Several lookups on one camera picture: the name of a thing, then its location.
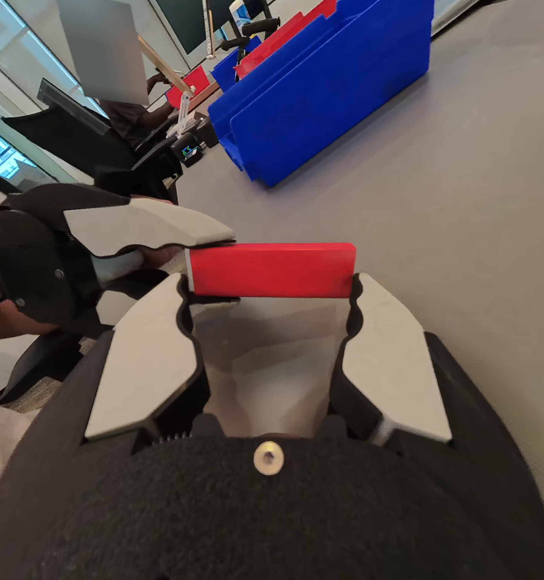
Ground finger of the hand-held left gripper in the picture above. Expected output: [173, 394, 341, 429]
[95, 290, 242, 328]
[63, 198, 237, 285]

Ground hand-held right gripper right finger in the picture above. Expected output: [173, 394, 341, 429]
[330, 272, 454, 448]

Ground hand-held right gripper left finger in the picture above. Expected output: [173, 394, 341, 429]
[84, 273, 210, 442]

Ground red rectangular block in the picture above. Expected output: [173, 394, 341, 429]
[188, 242, 357, 300]

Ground blue plastic bin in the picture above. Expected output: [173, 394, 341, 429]
[211, 35, 262, 93]
[208, 0, 436, 189]

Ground person's left forearm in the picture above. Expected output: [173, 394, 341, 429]
[0, 299, 57, 343]

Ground person's left hand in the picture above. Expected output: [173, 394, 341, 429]
[142, 246, 185, 271]

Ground small black device lit display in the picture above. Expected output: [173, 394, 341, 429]
[170, 131, 205, 168]

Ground lit blue screen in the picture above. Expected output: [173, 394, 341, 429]
[0, 124, 33, 182]

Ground red plastic bin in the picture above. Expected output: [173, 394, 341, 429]
[233, 0, 338, 80]
[165, 66, 210, 109]

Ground large dark screen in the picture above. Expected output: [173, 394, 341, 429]
[154, 0, 236, 55]

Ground white blue canister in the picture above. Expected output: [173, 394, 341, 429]
[229, 0, 254, 33]

